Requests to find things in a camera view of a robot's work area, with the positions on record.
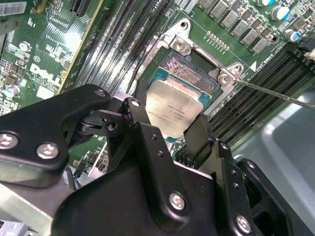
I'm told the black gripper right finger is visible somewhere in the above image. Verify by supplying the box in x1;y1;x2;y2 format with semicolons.
184;114;296;236

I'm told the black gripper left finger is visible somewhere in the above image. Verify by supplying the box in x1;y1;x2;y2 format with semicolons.
0;80;194;229

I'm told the metal locking lever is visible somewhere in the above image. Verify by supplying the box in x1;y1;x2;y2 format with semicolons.
233;78;315;110
126;36;158;95

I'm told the metal socket cover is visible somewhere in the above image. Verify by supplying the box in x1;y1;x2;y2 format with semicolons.
134;33;173;84

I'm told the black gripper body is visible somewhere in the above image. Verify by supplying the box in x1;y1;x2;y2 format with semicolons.
50;159;233;236

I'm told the silver CPU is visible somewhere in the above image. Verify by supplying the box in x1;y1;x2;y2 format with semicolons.
145;67;213;145

